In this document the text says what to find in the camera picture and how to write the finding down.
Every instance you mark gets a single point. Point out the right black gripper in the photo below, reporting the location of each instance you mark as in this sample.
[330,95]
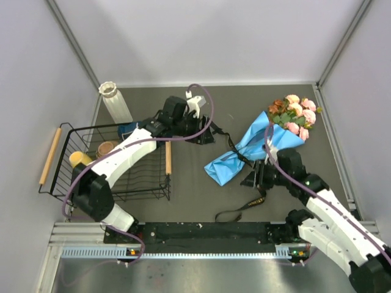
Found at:
[259,168]

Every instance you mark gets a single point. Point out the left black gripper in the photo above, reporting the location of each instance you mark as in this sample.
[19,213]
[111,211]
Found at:
[195,121]

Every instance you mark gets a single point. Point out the blue wrapping paper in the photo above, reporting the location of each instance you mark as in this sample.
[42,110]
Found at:
[228,165]

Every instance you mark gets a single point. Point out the black ribbon gold lettering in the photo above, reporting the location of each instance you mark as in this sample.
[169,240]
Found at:
[255,202]

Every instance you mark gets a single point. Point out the pink and brown flower bouquet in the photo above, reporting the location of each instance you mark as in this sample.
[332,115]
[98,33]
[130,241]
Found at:
[298,115]

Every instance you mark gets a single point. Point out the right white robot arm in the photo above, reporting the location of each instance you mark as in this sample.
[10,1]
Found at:
[325,222]

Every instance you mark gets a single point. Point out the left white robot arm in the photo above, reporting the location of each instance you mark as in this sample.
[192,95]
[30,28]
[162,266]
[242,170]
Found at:
[91,188]

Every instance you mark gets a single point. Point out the white ribbed ceramic vase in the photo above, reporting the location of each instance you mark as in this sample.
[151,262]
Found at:
[115,103]

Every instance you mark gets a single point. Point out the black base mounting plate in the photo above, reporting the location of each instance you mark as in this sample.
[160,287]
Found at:
[191,237]

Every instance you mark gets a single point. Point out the blue leaf-pattern plate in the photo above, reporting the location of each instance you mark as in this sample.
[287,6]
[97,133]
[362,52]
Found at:
[125,130]

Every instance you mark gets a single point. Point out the brown ceramic bowl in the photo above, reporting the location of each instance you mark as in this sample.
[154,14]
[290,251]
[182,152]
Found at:
[105,148]

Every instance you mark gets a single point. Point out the yellow cup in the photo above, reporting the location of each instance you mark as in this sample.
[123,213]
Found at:
[78,157]

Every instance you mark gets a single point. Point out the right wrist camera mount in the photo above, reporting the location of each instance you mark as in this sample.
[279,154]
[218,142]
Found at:
[271,155]

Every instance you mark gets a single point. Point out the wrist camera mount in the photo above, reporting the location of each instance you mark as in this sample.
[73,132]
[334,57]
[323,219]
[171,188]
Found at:
[271,155]
[194,103]

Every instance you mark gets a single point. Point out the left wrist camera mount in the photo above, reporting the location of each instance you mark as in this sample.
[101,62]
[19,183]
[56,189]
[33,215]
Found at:
[194,103]

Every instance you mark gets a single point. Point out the black wire dish basket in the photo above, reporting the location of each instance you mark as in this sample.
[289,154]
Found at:
[148,178]

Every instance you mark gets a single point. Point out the aluminium slotted rail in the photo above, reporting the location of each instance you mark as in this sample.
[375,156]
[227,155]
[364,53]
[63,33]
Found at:
[94,240]

